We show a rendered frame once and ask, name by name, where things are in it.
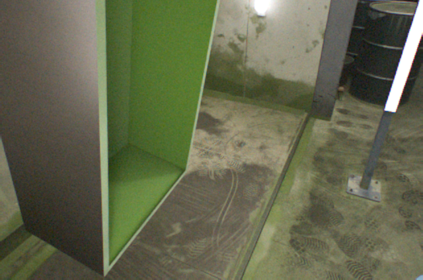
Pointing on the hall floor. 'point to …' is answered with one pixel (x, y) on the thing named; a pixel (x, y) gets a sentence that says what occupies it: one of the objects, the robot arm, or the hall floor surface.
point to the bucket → (346, 69)
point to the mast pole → (376, 148)
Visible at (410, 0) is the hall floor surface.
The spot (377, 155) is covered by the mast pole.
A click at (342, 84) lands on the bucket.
